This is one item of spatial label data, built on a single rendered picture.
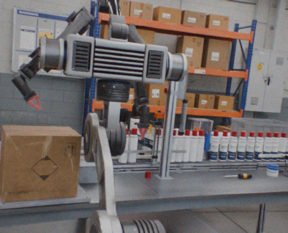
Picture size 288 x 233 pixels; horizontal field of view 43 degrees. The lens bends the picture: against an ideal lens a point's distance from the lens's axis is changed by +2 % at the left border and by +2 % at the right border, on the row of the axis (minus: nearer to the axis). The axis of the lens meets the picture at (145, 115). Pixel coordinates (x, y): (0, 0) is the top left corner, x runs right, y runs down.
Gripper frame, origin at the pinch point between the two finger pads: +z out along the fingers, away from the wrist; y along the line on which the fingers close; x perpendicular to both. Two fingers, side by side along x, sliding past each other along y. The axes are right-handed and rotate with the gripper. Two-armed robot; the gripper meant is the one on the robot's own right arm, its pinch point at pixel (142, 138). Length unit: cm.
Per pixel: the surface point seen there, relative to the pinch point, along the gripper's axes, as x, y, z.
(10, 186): 50, 79, 11
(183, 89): 24.0, -10.9, -32.8
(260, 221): -9, -112, 65
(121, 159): 8.4, 15.8, 11.7
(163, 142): 20.6, -4.2, -1.3
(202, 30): -323, -243, -121
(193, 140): 8.3, -32.3, -1.0
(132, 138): 8.2, 10.0, -1.0
